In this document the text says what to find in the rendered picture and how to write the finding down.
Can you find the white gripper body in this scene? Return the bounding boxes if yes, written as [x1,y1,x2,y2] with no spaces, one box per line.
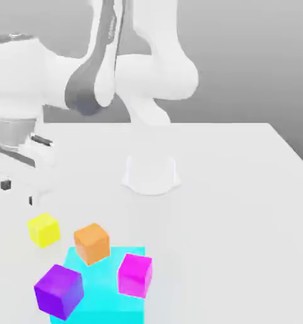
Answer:
[0,139,56,196]

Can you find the small yellow cube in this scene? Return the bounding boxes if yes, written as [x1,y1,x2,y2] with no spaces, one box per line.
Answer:
[27,212,61,249]

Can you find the small orange cube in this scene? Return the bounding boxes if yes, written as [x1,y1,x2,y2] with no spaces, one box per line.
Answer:
[73,222,112,267]

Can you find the small purple cube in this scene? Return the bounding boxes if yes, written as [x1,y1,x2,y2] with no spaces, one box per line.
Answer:
[34,263,85,322]

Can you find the small magenta cube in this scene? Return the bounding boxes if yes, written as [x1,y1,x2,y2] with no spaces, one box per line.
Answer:
[117,252,154,300]

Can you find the large cyan box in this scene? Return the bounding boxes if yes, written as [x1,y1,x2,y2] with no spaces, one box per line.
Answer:
[49,246,146,324]

